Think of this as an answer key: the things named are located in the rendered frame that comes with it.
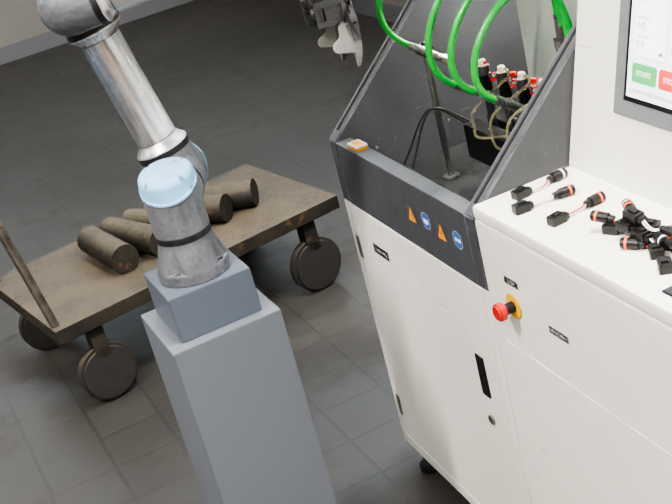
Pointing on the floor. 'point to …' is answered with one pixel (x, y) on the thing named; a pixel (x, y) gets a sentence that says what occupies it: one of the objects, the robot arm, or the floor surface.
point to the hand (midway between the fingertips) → (353, 56)
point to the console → (589, 317)
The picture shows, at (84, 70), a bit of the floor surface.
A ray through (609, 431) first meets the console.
